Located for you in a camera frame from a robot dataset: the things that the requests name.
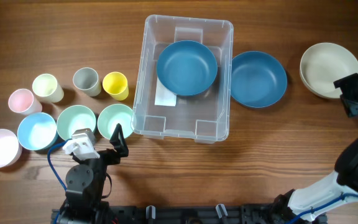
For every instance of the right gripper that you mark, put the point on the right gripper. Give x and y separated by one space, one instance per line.
352 109

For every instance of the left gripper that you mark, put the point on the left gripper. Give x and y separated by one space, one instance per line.
120 145

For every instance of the beige plate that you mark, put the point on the beige plate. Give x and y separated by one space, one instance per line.
324 63

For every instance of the blue plate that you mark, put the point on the blue plate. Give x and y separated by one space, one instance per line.
187 68
258 79

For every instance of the pale pink bowl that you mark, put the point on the pale pink bowl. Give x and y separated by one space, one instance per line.
10 148

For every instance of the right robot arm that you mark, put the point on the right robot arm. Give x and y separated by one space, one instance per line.
338 188

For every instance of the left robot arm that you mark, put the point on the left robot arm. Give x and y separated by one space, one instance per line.
84 183

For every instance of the white label in container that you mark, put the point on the white label in container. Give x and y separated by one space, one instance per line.
163 96

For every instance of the clear plastic storage container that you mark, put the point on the clear plastic storage container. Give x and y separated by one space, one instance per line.
203 117

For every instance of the mint green bowl right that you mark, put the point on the mint green bowl right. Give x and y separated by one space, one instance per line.
113 115

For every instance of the mint green bowl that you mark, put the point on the mint green bowl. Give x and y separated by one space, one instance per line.
113 115
74 118

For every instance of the mint green bowl left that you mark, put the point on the mint green bowl left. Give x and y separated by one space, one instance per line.
74 118

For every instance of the yellow cup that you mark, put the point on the yellow cup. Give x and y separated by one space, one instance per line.
116 85

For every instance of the grey cup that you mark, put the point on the grey cup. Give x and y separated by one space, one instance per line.
87 80

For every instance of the light blue bowl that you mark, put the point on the light blue bowl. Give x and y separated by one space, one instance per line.
37 131

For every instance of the pale green cup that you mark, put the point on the pale green cup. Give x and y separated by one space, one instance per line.
47 88

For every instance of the pink cup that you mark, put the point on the pink cup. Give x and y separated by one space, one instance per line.
22 101

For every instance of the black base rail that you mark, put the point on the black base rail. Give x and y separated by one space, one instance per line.
244 214

